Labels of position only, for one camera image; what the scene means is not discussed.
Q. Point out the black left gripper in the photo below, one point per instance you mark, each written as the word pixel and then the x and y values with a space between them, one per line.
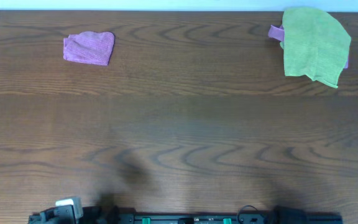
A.
pixel 102 216

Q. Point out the purple microfiber cloth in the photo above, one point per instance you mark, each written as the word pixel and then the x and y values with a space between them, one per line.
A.
pixel 89 47

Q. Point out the green microfiber cloth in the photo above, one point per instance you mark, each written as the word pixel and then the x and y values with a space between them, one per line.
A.
pixel 323 64

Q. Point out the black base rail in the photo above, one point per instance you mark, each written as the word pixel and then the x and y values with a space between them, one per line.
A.
pixel 246 215

